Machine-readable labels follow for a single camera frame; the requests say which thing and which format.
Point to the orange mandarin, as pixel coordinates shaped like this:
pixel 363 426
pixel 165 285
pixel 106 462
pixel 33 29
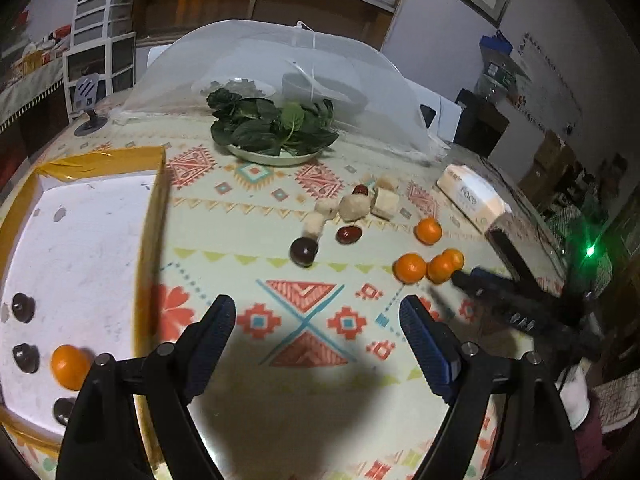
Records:
pixel 428 230
pixel 455 258
pixel 70 367
pixel 410 267
pixel 439 271

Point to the black cabinet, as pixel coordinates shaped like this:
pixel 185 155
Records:
pixel 480 125

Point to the white chair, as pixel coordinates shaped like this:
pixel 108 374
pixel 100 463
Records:
pixel 150 57
pixel 440 107

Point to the white spoon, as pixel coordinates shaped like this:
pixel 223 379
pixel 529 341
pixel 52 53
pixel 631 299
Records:
pixel 307 74

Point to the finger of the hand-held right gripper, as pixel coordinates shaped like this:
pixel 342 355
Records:
pixel 500 302
pixel 487 276

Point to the brown cardboard box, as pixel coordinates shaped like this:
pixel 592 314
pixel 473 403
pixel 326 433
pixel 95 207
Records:
pixel 550 155

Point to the dark water chestnut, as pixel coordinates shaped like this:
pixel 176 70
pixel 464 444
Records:
pixel 25 357
pixel 62 410
pixel 23 306
pixel 303 251

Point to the beige sugarcane piece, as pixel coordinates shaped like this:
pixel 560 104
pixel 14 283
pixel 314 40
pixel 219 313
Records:
pixel 387 182
pixel 385 203
pixel 355 206
pixel 314 225
pixel 327 207

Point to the red jujube date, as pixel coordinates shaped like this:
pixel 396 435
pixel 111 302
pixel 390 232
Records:
pixel 361 190
pixel 348 234

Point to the grey phone stand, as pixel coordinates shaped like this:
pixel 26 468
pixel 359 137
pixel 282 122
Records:
pixel 87 92

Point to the white wall chart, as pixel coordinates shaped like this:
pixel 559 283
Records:
pixel 550 85

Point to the white mesh food cover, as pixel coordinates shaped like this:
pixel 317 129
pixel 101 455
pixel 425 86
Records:
pixel 350 60

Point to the metal plate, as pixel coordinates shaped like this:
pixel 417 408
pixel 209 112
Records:
pixel 280 158

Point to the small white drawer unit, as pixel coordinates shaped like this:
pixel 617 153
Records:
pixel 95 17

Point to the pile of food containers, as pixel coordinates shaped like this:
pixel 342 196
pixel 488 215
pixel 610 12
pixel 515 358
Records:
pixel 40 45

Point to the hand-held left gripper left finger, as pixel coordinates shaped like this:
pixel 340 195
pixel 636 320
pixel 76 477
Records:
pixel 215 345

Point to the grey bowl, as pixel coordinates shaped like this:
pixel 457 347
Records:
pixel 325 91

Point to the black phone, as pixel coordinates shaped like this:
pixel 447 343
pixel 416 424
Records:
pixel 515 255

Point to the white tray with yellow tape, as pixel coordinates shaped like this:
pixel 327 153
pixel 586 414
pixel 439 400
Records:
pixel 90 240

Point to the blue box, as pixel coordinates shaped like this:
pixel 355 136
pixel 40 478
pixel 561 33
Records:
pixel 495 47

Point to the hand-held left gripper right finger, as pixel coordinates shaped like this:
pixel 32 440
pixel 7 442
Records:
pixel 425 345

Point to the large white drawer unit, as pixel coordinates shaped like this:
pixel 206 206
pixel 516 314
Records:
pixel 90 65

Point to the fringed counter cloth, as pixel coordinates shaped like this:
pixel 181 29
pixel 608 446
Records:
pixel 30 85

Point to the plate of green spinach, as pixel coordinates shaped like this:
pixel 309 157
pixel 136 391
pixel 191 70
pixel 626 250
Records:
pixel 260 125

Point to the plate of cooked food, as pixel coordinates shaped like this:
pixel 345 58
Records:
pixel 240 87

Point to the clear water bottle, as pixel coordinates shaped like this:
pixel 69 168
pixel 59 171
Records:
pixel 500 77

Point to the beige tissue pack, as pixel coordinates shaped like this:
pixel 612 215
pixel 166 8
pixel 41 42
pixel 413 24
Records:
pixel 470 195

